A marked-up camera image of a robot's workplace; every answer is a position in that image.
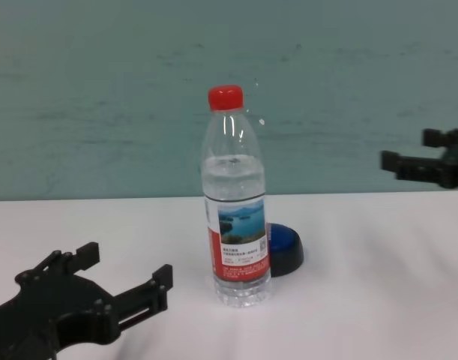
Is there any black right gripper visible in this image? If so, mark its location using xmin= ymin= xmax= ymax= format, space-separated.
xmin=380 ymin=127 xmax=458 ymax=190

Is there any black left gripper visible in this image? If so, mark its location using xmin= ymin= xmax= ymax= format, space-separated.
xmin=0 ymin=241 xmax=174 ymax=360

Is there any clear water bottle red cap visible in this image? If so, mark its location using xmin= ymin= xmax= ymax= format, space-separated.
xmin=200 ymin=85 xmax=274 ymax=308

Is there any blue push button black base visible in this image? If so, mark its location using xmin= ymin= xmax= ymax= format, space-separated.
xmin=265 ymin=223 xmax=305 ymax=278

